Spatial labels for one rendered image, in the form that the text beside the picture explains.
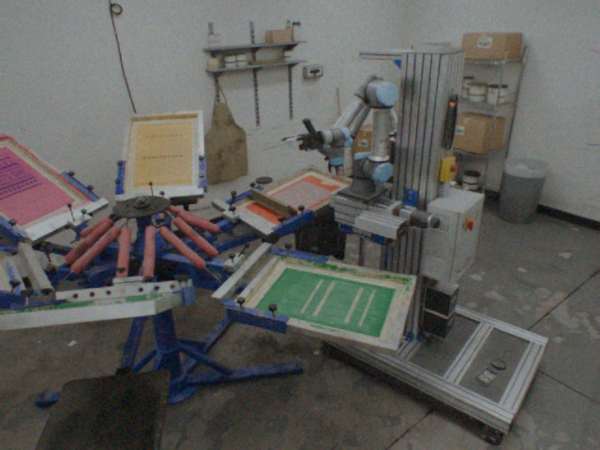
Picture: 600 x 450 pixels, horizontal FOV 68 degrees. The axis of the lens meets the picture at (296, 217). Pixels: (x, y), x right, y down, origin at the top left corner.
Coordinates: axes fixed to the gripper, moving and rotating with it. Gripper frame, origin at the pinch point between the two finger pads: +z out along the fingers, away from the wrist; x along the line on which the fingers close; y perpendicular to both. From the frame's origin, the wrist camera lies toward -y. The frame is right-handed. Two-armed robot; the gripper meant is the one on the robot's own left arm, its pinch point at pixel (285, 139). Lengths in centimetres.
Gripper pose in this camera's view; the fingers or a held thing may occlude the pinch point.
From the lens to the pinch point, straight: 219.5
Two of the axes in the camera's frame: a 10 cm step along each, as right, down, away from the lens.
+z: -9.0, 2.1, -3.9
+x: -4.4, -2.4, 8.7
